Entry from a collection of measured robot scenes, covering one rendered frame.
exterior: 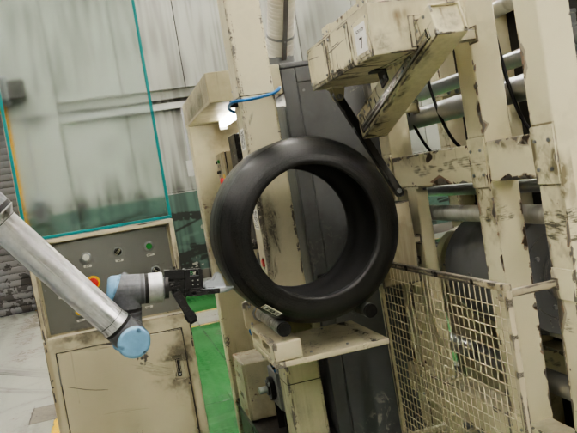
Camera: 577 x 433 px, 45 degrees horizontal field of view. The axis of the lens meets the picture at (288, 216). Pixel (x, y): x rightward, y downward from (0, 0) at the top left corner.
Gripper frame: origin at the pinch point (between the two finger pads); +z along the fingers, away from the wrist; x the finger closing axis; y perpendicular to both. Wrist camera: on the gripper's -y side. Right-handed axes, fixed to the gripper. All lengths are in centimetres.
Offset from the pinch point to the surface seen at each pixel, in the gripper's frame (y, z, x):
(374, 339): -18.0, 43.9, -7.7
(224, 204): 26.4, -1.8, -7.9
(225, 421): -101, 25, 195
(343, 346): -19.3, 33.7, -7.4
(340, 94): 63, 45, 20
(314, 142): 44, 26, -10
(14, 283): -81, -184, 915
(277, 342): -15.9, 12.6, -8.4
